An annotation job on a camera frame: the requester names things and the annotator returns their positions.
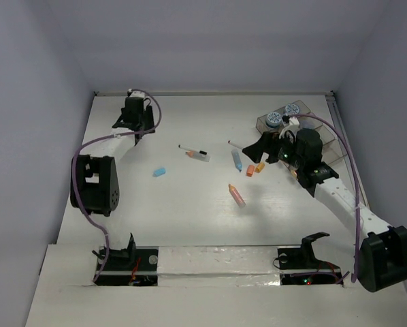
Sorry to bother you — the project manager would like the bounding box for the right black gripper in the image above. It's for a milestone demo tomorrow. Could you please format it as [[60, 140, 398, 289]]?
[[242, 129, 304, 170]]

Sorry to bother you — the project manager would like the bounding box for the blue lidded jar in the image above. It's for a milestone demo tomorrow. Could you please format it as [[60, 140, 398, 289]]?
[[284, 103, 301, 116], [265, 111, 282, 129]]

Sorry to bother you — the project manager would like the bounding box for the red capped white marker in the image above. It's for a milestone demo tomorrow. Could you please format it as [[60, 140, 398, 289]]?
[[228, 140, 244, 150]]

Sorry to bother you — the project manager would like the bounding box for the clear purple clip jar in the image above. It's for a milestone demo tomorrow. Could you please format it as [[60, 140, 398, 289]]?
[[302, 121, 316, 130]]

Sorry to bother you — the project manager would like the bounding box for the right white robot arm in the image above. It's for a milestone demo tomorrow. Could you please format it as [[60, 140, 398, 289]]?
[[242, 129, 407, 292]]

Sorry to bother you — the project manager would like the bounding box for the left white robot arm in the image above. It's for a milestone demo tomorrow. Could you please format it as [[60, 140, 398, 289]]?
[[70, 89, 158, 260]]

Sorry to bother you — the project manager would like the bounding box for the yellow eraser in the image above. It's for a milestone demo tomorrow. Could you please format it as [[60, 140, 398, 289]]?
[[255, 162, 265, 173]]

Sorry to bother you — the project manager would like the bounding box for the orange eraser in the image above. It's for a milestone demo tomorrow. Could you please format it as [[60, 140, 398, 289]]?
[[246, 165, 255, 177]]

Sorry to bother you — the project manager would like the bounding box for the blue pencil shaped highlighter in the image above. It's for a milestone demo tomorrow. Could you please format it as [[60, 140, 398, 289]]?
[[231, 149, 242, 172]]

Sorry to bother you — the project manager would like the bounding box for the clear tiered organizer box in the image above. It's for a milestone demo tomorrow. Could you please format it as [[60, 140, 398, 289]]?
[[255, 100, 344, 166]]

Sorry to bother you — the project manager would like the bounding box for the pink pencil shaped highlighter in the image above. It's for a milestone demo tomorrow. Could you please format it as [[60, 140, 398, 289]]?
[[228, 184, 246, 208]]

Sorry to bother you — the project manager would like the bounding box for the blue eraser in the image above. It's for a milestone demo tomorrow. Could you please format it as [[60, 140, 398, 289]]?
[[153, 167, 166, 177]]

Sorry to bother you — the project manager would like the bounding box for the clear pencil shaped eraser case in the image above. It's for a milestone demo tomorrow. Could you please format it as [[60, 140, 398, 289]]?
[[186, 151, 210, 162]]

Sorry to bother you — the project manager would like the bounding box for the black capped white marker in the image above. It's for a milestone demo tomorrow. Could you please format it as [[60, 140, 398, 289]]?
[[178, 144, 208, 155]]

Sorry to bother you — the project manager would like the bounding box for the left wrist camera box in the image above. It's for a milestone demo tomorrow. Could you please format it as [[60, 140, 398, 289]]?
[[127, 89, 146, 99]]

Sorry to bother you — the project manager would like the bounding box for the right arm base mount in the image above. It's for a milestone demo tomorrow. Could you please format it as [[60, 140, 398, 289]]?
[[272, 232, 343, 286]]

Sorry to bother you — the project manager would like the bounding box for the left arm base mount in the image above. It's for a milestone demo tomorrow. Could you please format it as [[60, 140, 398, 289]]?
[[92, 234, 159, 287]]

